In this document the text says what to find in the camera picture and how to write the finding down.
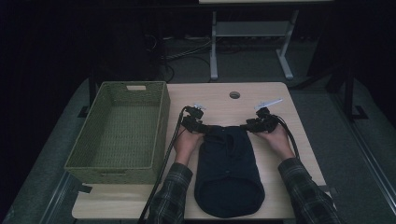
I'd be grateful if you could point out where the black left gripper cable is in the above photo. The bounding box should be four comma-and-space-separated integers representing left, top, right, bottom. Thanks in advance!
137, 105, 190, 224

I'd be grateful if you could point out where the green woven basket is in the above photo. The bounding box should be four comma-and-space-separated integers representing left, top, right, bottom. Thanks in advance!
64, 80, 172, 185

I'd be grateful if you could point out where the grey metal floor rail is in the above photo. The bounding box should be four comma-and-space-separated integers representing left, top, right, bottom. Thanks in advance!
39, 174, 75, 224
331, 92, 396, 217

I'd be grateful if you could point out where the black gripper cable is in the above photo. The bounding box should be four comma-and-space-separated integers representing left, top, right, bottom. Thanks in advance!
137, 105, 190, 224
273, 114, 302, 161

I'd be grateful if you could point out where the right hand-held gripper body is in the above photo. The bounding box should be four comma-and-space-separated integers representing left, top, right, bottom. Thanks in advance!
252, 97, 284, 134

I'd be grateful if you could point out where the person's left hand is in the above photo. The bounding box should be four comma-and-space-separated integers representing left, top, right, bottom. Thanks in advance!
173, 125, 205, 166

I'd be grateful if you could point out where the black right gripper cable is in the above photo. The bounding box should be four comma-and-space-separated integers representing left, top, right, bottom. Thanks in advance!
273, 114, 302, 161

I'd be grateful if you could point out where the black metal stand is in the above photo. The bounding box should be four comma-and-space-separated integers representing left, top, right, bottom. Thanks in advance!
341, 65, 370, 121
78, 68, 99, 119

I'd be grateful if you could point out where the dark cloth garment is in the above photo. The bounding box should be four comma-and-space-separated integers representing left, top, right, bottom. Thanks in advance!
193, 124, 266, 218

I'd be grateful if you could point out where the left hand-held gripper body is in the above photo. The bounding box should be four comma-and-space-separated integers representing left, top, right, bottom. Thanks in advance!
181, 103, 207, 133

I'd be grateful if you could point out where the white metal rack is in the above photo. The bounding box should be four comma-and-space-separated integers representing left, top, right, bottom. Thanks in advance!
198, 0, 334, 81

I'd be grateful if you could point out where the bundle of floor cables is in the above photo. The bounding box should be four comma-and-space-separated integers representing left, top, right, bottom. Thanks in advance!
143, 33, 213, 84

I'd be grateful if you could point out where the person's right hand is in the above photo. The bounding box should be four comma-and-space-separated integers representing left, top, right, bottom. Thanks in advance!
255, 122, 296, 161

